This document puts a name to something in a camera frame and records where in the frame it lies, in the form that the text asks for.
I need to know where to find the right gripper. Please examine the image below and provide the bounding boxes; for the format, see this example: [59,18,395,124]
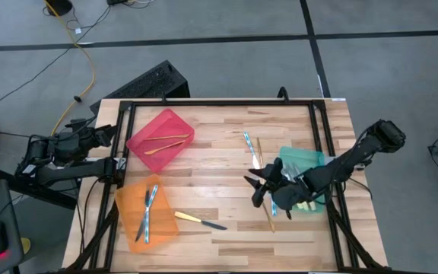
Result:
[243,158,321,211]

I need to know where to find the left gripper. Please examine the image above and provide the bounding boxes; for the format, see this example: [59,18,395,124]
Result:
[65,120,119,153]

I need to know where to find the slim gold utensil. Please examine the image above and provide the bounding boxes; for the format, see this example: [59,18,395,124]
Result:
[144,133,191,142]
[255,137,265,169]

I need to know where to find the teal-white patterned handle fork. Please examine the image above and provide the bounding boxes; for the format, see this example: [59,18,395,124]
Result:
[243,131,261,170]
[144,188,154,244]

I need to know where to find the teal-white patterned handle knife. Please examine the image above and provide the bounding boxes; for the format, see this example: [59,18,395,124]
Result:
[135,184,160,243]

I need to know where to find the teal plastic tray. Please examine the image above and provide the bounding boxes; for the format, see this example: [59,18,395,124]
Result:
[278,146,326,215]

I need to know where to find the wooden utensils in red tray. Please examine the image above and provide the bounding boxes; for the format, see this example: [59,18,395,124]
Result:
[144,139,187,156]

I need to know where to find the pink plastic tray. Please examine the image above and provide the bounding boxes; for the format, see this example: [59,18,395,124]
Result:
[125,108,196,174]

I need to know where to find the orange plastic tray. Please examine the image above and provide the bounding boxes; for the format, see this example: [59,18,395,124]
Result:
[114,174,180,254]

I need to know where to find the black round floor base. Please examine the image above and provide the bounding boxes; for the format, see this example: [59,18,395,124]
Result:
[46,0,74,17]

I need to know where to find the wooden-handled utensil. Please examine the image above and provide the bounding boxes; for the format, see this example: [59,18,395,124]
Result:
[261,200,276,234]

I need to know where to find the yellow floor cable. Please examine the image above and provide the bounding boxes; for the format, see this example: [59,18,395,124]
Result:
[43,0,97,138]

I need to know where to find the thin black floor cable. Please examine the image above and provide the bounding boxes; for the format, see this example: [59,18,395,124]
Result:
[0,5,113,115]

